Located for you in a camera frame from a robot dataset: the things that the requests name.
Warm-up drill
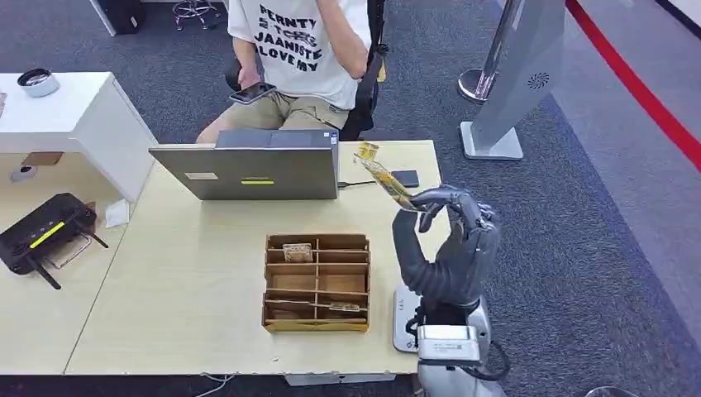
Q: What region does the red floor tape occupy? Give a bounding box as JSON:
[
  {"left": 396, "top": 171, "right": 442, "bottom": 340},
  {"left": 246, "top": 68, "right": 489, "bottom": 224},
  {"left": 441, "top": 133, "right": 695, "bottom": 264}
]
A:
[{"left": 565, "top": 0, "right": 701, "bottom": 173}]

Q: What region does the patterned card standing in box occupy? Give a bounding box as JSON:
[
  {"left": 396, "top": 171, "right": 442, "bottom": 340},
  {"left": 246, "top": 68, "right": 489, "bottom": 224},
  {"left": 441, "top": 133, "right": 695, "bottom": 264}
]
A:
[{"left": 282, "top": 242, "right": 315, "bottom": 264}]

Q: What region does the yellow patterned card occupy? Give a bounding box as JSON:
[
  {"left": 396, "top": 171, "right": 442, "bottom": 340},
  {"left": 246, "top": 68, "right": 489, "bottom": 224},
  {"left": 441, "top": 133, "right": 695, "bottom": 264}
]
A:
[{"left": 352, "top": 141, "right": 427, "bottom": 213}]

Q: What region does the chrome stool base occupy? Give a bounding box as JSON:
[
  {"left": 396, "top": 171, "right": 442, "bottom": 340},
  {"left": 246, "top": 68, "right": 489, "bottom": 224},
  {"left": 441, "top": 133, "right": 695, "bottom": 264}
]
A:
[{"left": 171, "top": 0, "right": 223, "bottom": 31}]

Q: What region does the white card reader device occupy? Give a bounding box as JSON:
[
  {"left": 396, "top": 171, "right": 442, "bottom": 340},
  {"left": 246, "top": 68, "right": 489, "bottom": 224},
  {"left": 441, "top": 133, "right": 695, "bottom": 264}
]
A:
[{"left": 392, "top": 284, "right": 424, "bottom": 355}]

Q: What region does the wooden card box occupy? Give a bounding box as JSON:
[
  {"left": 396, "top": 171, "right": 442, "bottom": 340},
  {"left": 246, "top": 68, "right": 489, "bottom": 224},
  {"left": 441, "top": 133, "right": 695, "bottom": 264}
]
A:
[{"left": 260, "top": 233, "right": 371, "bottom": 333}]

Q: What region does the person's right hand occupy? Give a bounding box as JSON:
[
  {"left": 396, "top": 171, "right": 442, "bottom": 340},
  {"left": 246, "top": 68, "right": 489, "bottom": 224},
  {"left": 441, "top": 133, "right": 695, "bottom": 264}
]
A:
[{"left": 236, "top": 65, "right": 264, "bottom": 93}]

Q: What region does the grey kiosk stand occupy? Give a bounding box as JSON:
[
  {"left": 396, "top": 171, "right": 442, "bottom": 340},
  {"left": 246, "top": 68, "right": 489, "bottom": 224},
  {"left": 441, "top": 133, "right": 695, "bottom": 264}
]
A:
[{"left": 459, "top": 0, "right": 567, "bottom": 161}]

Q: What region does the black router with antennas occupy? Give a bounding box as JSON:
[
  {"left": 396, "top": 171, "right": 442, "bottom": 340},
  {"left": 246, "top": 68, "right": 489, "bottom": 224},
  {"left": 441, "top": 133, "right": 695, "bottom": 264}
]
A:
[{"left": 0, "top": 192, "right": 109, "bottom": 291}]

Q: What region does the black cabinet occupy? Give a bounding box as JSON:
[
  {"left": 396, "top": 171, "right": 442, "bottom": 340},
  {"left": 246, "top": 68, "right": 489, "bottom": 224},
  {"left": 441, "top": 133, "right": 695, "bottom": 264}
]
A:
[{"left": 89, "top": 0, "right": 147, "bottom": 37}]

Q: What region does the dark curved object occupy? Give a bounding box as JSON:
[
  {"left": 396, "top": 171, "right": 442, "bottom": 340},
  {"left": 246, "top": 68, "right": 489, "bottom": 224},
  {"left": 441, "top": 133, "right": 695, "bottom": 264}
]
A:
[{"left": 582, "top": 385, "right": 641, "bottom": 397}]

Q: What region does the person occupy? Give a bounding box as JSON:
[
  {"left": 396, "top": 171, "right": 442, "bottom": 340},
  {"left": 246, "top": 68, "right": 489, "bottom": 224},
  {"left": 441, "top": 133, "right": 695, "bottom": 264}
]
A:
[{"left": 195, "top": 0, "right": 374, "bottom": 146}]

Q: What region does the small grey round object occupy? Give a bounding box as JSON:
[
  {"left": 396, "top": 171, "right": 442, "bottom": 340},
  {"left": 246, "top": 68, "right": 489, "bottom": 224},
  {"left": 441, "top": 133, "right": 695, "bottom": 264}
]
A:
[{"left": 8, "top": 165, "right": 39, "bottom": 184}]

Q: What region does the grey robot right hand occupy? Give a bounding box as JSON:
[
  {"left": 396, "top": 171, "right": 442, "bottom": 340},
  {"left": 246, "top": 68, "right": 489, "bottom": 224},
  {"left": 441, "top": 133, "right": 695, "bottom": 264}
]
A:
[{"left": 391, "top": 184, "right": 503, "bottom": 325}]

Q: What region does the brown cardboard piece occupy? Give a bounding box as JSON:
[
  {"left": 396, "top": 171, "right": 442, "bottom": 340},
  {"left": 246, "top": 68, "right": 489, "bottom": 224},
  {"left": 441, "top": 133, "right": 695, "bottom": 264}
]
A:
[{"left": 20, "top": 151, "right": 64, "bottom": 168}]

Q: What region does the white cable under desk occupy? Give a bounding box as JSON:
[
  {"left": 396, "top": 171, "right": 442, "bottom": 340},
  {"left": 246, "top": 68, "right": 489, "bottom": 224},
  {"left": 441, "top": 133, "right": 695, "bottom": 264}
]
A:
[{"left": 191, "top": 372, "right": 237, "bottom": 397}]

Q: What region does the grey laptop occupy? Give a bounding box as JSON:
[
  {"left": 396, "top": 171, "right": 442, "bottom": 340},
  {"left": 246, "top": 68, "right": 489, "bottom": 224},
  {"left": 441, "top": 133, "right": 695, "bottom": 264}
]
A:
[{"left": 148, "top": 128, "right": 341, "bottom": 202}]

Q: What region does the clear flat phone case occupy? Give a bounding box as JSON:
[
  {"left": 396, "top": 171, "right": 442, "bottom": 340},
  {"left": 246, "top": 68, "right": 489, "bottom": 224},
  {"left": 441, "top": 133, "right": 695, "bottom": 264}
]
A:
[{"left": 45, "top": 234, "right": 93, "bottom": 270}]

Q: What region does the white paper slip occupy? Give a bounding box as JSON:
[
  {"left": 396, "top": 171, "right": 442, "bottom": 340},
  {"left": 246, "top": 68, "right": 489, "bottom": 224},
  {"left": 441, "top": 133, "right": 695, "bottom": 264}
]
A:
[{"left": 103, "top": 198, "right": 131, "bottom": 230}]

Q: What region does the round white bowl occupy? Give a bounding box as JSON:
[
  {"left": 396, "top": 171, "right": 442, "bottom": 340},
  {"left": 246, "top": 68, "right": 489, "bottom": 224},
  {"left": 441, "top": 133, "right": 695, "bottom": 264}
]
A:
[{"left": 16, "top": 67, "right": 60, "bottom": 99}]

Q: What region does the white side table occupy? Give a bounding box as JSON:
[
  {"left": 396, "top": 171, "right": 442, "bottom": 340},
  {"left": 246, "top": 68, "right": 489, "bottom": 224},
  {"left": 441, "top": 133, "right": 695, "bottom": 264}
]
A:
[{"left": 0, "top": 70, "right": 160, "bottom": 203}]

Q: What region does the black usb hub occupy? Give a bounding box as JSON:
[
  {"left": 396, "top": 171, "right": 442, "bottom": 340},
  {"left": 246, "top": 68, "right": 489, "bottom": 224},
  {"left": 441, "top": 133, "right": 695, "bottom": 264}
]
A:
[{"left": 390, "top": 169, "right": 421, "bottom": 189}]

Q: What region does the chrome stanchion post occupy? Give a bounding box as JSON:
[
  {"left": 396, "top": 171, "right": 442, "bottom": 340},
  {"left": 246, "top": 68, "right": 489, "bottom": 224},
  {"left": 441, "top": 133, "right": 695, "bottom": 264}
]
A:
[{"left": 456, "top": 0, "right": 522, "bottom": 104}]

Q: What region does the smartphone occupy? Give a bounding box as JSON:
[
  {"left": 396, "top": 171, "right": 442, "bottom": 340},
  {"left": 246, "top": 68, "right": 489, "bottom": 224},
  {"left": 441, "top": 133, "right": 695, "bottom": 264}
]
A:
[{"left": 228, "top": 81, "right": 279, "bottom": 106}]

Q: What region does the black office chair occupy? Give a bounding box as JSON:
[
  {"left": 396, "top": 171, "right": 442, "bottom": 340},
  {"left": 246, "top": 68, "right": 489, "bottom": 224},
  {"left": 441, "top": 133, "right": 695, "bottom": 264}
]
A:
[{"left": 223, "top": 0, "right": 389, "bottom": 142}]

